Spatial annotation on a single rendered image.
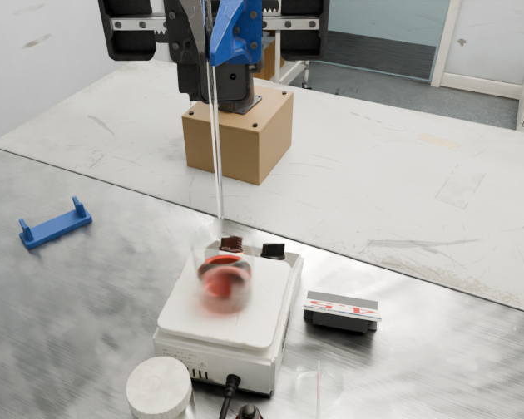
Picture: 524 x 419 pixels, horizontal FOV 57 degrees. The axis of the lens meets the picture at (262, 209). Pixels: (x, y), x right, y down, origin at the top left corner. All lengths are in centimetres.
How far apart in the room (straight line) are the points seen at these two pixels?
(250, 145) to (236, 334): 37
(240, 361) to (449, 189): 50
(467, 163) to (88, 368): 70
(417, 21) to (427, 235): 271
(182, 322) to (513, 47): 308
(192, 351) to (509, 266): 45
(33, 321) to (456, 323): 52
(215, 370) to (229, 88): 28
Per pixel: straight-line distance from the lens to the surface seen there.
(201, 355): 51
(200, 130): 81
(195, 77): 47
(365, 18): 345
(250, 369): 51
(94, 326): 64
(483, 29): 338
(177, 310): 52
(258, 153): 78
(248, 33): 42
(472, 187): 89
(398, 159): 92
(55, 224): 79
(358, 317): 58
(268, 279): 54
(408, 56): 346
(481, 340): 65
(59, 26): 228
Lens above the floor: 138
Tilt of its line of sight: 39 degrees down
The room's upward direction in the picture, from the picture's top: straight up
